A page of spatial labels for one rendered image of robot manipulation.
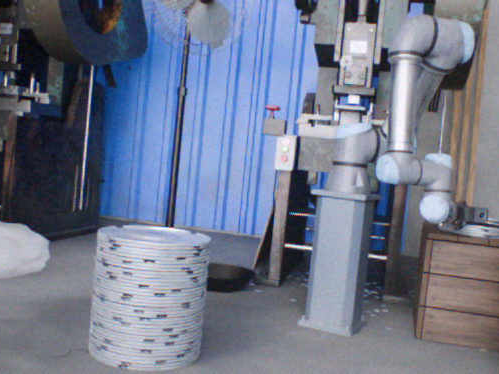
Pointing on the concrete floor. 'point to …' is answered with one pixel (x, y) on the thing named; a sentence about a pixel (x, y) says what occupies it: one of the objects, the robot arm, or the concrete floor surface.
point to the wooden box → (462, 289)
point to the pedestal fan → (208, 20)
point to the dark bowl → (227, 277)
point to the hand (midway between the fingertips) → (466, 216)
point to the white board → (265, 240)
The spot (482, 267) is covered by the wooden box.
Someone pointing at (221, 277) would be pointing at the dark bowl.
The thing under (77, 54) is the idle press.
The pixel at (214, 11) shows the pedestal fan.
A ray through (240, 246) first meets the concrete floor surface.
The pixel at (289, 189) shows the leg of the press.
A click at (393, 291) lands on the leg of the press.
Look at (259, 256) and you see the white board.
